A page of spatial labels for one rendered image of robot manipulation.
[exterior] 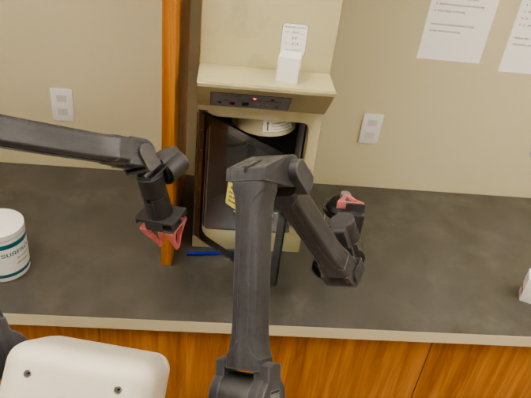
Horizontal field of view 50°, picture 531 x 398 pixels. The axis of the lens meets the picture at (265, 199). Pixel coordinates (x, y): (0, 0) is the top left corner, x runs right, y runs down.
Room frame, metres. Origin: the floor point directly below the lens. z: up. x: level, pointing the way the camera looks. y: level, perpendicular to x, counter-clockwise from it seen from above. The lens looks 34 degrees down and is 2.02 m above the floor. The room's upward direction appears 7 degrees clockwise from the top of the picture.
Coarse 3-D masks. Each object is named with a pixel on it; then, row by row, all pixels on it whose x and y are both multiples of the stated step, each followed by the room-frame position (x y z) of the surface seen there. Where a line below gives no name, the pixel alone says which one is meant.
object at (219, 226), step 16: (208, 128) 1.28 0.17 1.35; (224, 128) 1.25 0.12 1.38; (208, 144) 1.28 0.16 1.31; (224, 144) 1.25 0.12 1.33; (240, 144) 1.22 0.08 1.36; (256, 144) 1.19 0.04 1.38; (208, 160) 1.28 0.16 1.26; (224, 160) 1.24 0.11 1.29; (240, 160) 1.21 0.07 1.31; (208, 176) 1.28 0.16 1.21; (224, 176) 1.24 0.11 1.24; (208, 192) 1.28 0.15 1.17; (224, 192) 1.24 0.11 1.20; (208, 208) 1.27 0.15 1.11; (224, 208) 1.24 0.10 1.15; (208, 224) 1.27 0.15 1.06; (224, 224) 1.23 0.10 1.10; (272, 224) 1.14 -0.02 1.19; (208, 240) 1.27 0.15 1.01; (224, 240) 1.23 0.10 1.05; (272, 240) 1.14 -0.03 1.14; (224, 256) 1.23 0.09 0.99; (272, 256) 1.13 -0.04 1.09; (272, 272) 1.13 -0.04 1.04
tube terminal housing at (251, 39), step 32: (224, 0) 1.32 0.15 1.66; (256, 0) 1.33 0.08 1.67; (288, 0) 1.34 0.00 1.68; (320, 0) 1.34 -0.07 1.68; (224, 32) 1.32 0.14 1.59; (256, 32) 1.33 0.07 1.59; (320, 32) 1.35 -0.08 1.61; (224, 64) 1.32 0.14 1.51; (256, 64) 1.33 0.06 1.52; (320, 64) 1.35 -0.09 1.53
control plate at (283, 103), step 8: (216, 96) 1.25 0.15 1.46; (224, 96) 1.25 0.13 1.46; (232, 96) 1.25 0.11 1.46; (240, 96) 1.24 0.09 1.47; (248, 96) 1.24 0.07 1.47; (256, 96) 1.24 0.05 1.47; (264, 96) 1.24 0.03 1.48; (272, 96) 1.24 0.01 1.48; (216, 104) 1.28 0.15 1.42; (224, 104) 1.28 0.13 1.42; (240, 104) 1.28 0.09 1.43; (264, 104) 1.28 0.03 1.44; (272, 104) 1.28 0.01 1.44; (280, 104) 1.28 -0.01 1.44; (288, 104) 1.28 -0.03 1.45
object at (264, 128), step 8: (232, 120) 1.41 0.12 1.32; (240, 120) 1.38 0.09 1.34; (248, 120) 1.37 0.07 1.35; (256, 120) 1.36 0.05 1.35; (264, 120) 1.36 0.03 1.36; (240, 128) 1.37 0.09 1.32; (248, 128) 1.36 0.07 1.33; (256, 128) 1.36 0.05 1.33; (264, 128) 1.35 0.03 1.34; (272, 128) 1.36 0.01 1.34; (280, 128) 1.37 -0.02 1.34; (288, 128) 1.39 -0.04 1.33; (264, 136) 1.35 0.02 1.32; (272, 136) 1.35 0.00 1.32
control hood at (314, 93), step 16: (208, 64) 1.31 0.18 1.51; (208, 80) 1.21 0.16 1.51; (224, 80) 1.23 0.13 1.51; (240, 80) 1.24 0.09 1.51; (256, 80) 1.25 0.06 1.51; (272, 80) 1.26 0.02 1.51; (304, 80) 1.29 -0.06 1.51; (320, 80) 1.30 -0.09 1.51; (208, 96) 1.25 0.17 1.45; (288, 96) 1.24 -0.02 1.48; (304, 96) 1.24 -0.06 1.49; (320, 96) 1.24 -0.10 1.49; (304, 112) 1.32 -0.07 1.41; (320, 112) 1.31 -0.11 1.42
